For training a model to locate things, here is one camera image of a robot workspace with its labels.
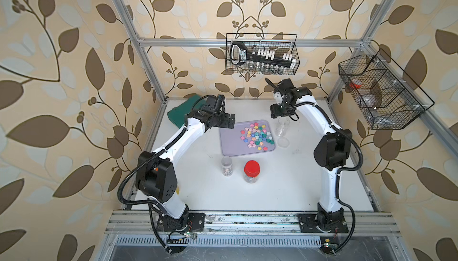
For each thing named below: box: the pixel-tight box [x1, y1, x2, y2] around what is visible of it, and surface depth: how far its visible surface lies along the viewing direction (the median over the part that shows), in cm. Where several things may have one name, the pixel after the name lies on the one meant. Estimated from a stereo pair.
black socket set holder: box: [230, 41, 298, 68], surface depth 85 cm
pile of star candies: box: [240, 122, 275, 151], surface depth 104 cm
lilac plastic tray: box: [219, 119, 277, 157], surface depth 101 cm
